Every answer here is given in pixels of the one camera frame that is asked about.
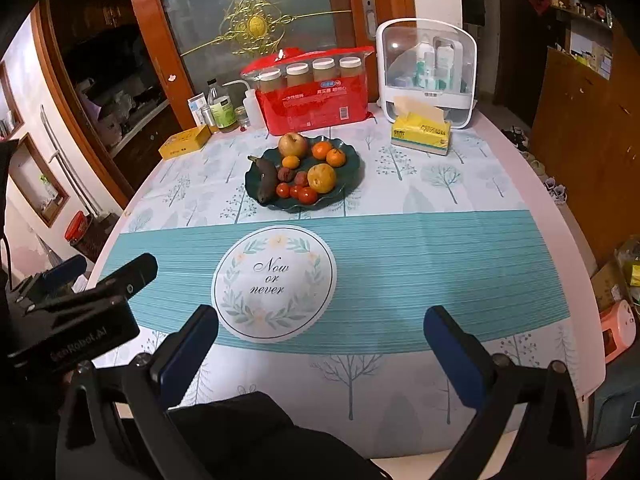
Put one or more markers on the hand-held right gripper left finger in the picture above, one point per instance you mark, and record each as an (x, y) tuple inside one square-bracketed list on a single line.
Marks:
[(185, 355)]

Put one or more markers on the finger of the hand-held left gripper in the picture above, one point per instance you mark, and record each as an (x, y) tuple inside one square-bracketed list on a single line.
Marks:
[(65, 267), (132, 272)]

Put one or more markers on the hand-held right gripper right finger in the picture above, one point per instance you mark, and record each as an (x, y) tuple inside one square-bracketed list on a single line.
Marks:
[(460, 360)]

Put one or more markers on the red cherry tomato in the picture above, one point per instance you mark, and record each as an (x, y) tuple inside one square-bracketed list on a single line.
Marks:
[(295, 191), (308, 196), (282, 190)]

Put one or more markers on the red lychee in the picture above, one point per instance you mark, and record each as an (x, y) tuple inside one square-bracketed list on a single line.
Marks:
[(285, 174), (301, 178)]

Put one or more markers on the small orange kumquat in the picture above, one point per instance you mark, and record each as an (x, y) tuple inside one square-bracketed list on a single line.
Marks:
[(290, 162)]

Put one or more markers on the red apple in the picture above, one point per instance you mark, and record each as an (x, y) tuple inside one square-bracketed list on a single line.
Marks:
[(293, 144)]

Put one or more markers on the green scalloped plate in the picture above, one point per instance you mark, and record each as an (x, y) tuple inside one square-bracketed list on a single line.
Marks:
[(346, 180)]

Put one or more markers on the orange tangerine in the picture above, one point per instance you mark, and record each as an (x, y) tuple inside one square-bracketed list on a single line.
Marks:
[(321, 150), (336, 157)]

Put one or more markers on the red bucket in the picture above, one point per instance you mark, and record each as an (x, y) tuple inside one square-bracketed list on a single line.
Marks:
[(77, 227)]

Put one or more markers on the tree-print tablecloth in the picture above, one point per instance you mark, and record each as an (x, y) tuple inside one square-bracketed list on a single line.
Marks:
[(450, 270)]

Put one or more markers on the person's dark clothing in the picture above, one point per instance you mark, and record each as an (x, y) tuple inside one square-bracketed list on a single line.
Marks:
[(275, 440)]

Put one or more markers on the small yellow carton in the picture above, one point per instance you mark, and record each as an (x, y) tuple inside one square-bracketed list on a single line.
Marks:
[(182, 142)]

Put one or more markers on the pink appliance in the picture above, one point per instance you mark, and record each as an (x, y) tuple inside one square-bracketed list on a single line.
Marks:
[(617, 332)]

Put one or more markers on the dark overripe banana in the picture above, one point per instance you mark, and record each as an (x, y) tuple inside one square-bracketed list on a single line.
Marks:
[(266, 180)]

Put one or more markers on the cardboard box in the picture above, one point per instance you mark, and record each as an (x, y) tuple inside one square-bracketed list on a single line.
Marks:
[(607, 285)]

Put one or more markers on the blue and white carton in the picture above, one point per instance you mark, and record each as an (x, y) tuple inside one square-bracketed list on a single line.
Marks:
[(197, 110)]

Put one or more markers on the green-labelled bottle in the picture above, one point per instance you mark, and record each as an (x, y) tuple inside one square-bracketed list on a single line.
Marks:
[(223, 112)]

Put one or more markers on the small glass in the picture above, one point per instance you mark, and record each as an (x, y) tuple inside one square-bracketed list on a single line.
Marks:
[(242, 119)]

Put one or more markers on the shoe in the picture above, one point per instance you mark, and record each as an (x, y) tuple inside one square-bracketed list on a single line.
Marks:
[(557, 190), (515, 137), (535, 164)]

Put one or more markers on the clear squeeze bottle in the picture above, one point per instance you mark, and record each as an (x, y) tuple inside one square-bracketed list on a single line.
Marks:
[(251, 107)]

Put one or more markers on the yellow tissue box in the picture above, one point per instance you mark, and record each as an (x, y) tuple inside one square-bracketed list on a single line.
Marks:
[(420, 135)]

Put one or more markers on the white-lidded jar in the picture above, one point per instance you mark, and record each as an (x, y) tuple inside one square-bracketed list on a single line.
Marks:
[(299, 75), (270, 81), (350, 67), (324, 70)]

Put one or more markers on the red plastic package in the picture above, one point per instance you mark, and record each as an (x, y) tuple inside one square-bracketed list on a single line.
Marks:
[(310, 110)]

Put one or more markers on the wooden cabinet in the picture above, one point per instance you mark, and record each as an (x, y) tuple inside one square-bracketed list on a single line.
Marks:
[(580, 135)]

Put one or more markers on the glass door with gold ornament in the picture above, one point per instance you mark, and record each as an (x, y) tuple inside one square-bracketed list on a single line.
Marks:
[(200, 10)]

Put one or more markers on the teal and white bottle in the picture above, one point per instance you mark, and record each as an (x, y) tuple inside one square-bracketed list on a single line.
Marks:
[(425, 62)]

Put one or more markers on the white storage box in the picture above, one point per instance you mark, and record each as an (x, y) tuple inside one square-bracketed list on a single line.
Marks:
[(387, 60)]

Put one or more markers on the wooden wall frame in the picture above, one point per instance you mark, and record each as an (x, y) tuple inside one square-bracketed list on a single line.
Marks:
[(27, 160)]

